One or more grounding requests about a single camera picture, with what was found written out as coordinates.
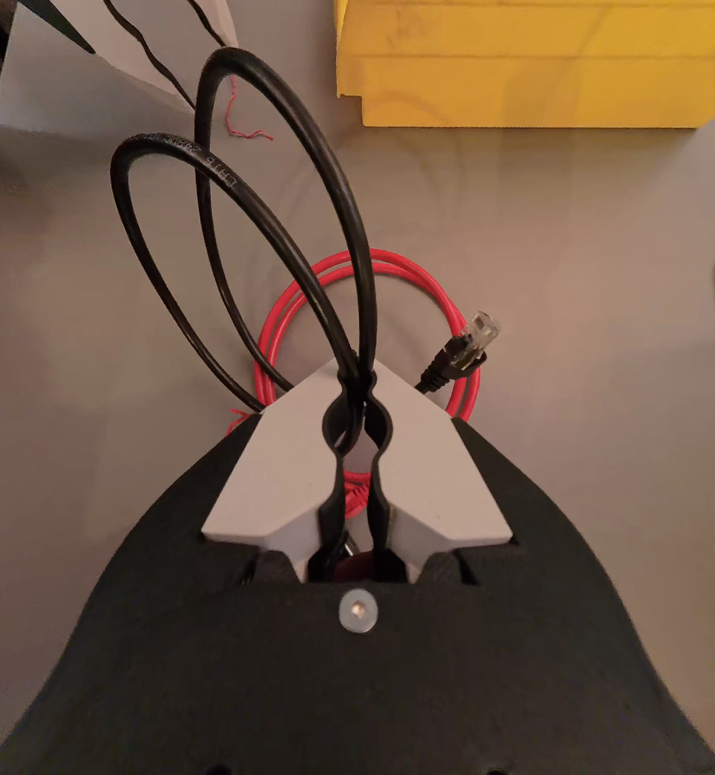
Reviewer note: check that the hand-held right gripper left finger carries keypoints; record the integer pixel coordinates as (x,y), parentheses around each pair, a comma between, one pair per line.
(272,478)

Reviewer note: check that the yellow plastic bin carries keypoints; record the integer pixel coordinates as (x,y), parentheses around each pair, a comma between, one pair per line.
(515,60)

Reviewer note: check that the red thread scrap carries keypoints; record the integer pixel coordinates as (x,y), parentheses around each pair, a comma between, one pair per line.
(229,118)

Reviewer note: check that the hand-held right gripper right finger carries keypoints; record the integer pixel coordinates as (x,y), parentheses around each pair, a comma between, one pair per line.
(442,478)

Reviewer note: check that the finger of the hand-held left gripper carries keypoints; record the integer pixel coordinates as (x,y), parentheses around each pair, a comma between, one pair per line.
(194,24)
(109,36)

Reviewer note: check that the red twist tie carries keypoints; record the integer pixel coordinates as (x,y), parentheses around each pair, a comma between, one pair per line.
(239,421)

